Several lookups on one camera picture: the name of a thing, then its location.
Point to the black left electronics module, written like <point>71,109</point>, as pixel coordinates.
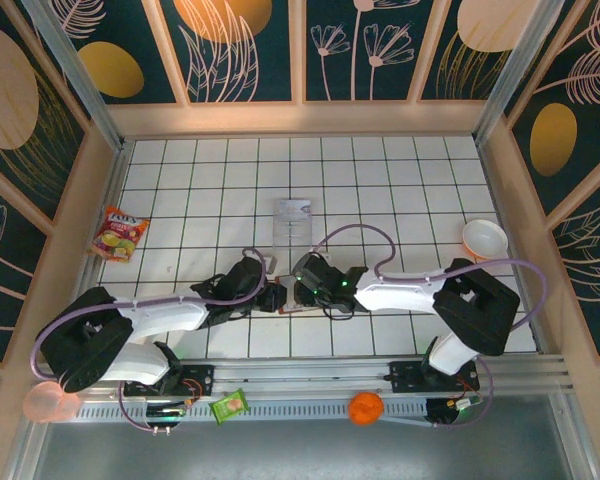
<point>167,412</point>

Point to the black electronics module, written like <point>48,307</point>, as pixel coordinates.
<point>167,412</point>
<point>445,412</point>

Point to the aluminium frame post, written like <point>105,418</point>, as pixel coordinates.
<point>512,75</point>
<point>80,75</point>

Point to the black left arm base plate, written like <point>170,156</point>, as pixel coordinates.
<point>202,375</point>

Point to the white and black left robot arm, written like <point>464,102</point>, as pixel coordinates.
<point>170,315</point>

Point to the orange fruit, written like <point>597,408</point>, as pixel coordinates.
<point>366,409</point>

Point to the black right electronics module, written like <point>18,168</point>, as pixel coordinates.
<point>445,412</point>

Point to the green snack packet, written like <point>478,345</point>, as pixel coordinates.
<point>229,407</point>

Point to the grey credit card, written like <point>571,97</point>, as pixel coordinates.
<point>291,295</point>

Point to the red fruit candy bag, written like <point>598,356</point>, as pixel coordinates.
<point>117,235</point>

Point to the white and orange bowl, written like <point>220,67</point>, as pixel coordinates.
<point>482,237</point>

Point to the aluminium mounting rail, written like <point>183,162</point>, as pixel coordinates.
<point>300,375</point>

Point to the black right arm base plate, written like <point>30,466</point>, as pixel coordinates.
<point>402,377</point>

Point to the pink plastic cup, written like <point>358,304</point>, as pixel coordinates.
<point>42,407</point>

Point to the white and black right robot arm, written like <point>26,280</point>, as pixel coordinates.
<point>395,295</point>

